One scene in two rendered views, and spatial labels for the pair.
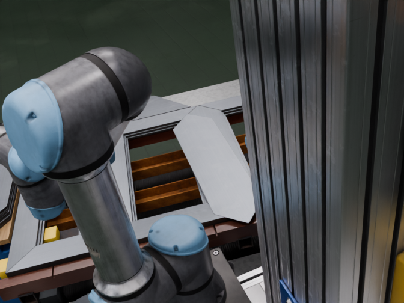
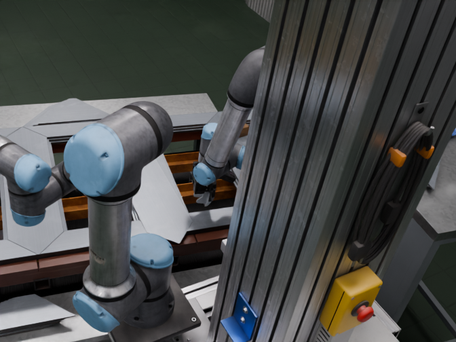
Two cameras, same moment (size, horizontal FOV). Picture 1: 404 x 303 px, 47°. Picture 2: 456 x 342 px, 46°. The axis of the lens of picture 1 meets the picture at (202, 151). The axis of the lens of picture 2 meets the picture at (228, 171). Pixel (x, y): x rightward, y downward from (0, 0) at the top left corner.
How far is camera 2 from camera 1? 45 cm
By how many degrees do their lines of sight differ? 17
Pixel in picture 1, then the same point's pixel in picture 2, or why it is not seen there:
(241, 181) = (172, 203)
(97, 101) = (146, 147)
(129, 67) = (167, 123)
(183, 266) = (155, 277)
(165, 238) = (142, 252)
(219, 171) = (150, 191)
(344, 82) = (339, 178)
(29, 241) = not seen: outside the picture
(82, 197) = (110, 216)
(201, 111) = not seen: hidden behind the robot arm
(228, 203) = (159, 222)
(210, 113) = not seen: hidden behind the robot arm
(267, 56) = (281, 142)
